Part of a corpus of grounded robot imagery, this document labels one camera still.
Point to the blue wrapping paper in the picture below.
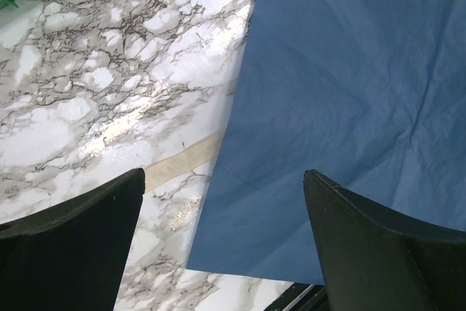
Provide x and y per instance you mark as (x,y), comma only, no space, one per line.
(371,93)

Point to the beige ribbon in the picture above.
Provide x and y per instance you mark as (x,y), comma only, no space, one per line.
(183,162)

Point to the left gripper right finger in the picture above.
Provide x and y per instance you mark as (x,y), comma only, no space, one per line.
(375,258)

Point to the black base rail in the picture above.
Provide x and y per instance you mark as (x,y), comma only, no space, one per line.
(301,297)

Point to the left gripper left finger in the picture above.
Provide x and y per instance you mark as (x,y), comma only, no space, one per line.
(72,255)

